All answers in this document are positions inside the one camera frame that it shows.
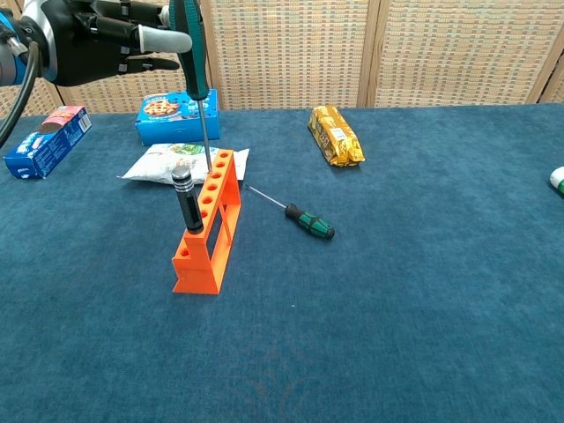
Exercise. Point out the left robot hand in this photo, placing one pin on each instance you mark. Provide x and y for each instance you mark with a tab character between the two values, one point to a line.
88	44

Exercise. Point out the white green bottle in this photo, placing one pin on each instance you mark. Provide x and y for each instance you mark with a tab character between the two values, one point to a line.
558	180

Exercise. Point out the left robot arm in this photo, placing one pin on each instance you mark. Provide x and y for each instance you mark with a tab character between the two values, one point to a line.
9	66

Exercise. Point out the blue Oreo cookie box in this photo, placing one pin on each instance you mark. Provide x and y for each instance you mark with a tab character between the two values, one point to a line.
44	145

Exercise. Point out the orange bit holder block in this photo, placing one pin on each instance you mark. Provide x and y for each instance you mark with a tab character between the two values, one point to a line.
198	277

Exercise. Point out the blue chocolate chip cookie box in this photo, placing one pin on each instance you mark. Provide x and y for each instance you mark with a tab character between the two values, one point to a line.
176	128

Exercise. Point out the gold foil snack package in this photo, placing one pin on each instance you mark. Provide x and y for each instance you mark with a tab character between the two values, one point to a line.
339	141

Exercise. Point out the woven folding screen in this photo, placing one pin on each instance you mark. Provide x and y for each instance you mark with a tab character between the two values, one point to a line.
286	44

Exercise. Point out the white snack bag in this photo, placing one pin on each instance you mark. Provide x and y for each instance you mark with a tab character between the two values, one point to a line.
150	169

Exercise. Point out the blue table mat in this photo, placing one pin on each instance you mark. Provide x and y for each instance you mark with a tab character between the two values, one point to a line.
352	308

